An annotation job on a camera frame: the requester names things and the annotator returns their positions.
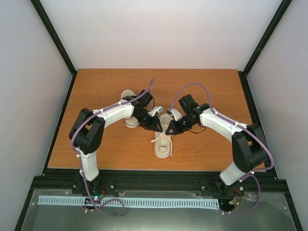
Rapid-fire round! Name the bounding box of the light blue cable duct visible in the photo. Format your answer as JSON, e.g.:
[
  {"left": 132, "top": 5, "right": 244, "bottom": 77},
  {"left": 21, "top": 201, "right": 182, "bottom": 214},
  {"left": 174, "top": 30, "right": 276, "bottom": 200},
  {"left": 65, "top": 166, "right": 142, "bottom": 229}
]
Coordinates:
[{"left": 37, "top": 195, "right": 219, "bottom": 210}]

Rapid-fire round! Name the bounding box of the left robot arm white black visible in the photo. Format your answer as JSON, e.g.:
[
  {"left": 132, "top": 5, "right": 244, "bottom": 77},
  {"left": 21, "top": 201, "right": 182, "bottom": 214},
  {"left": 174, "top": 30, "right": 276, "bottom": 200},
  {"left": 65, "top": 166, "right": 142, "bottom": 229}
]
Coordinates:
[{"left": 69, "top": 90, "right": 163, "bottom": 194}]

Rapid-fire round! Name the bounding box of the white lace sneaker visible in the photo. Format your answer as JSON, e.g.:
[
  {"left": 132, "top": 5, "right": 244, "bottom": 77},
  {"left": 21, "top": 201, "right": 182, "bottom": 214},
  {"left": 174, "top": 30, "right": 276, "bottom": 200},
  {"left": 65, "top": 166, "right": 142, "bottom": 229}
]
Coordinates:
[
  {"left": 151, "top": 114, "right": 172, "bottom": 159},
  {"left": 120, "top": 89, "right": 140, "bottom": 129}
]

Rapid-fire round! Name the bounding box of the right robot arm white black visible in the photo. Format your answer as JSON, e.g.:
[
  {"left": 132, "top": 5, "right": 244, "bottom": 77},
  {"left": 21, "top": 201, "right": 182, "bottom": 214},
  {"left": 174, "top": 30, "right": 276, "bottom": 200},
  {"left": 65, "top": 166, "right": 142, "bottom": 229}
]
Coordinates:
[{"left": 166, "top": 94, "right": 273, "bottom": 186}]

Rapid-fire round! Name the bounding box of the green lit circuit board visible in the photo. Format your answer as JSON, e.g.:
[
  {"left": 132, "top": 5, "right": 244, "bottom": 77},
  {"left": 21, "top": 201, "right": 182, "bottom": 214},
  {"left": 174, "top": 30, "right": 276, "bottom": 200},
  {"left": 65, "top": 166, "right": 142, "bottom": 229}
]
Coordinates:
[{"left": 89, "top": 185, "right": 105, "bottom": 205}]

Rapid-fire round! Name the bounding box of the black aluminium frame rail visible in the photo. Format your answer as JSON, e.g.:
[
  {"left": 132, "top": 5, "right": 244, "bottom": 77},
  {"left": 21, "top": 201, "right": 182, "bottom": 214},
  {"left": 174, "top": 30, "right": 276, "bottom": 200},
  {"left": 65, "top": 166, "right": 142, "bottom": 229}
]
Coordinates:
[{"left": 30, "top": 168, "right": 290, "bottom": 198}]

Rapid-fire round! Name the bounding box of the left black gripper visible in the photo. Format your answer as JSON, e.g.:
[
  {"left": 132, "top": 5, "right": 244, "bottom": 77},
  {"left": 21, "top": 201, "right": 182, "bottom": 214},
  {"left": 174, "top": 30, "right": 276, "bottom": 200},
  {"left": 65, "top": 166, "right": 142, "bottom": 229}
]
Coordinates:
[{"left": 134, "top": 111, "right": 163, "bottom": 133}]

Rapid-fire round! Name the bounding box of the left black frame post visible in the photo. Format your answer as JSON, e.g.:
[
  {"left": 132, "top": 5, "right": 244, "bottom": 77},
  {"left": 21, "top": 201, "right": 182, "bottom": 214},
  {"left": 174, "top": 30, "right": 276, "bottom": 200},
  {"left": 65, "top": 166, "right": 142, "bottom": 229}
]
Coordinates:
[{"left": 30, "top": 0, "right": 77, "bottom": 77}]

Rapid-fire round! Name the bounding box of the right black frame post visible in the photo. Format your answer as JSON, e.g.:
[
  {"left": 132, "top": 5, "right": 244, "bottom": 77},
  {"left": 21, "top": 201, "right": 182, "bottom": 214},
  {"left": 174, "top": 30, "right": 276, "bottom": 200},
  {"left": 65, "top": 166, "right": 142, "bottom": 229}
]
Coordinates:
[{"left": 242, "top": 0, "right": 293, "bottom": 75}]

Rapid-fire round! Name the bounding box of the black frame post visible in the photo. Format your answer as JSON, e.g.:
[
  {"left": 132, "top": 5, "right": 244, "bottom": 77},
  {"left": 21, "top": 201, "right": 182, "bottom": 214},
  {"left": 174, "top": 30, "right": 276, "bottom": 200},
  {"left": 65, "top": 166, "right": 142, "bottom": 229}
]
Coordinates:
[
  {"left": 30, "top": 0, "right": 77, "bottom": 77},
  {"left": 242, "top": 0, "right": 293, "bottom": 75}
]

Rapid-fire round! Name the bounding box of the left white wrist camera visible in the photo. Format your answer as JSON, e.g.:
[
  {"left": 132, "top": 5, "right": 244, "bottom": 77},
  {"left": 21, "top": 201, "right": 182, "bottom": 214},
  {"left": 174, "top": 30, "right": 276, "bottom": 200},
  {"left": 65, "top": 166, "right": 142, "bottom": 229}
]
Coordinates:
[{"left": 148, "top": 106, "right": 164, "bottom": 116}]

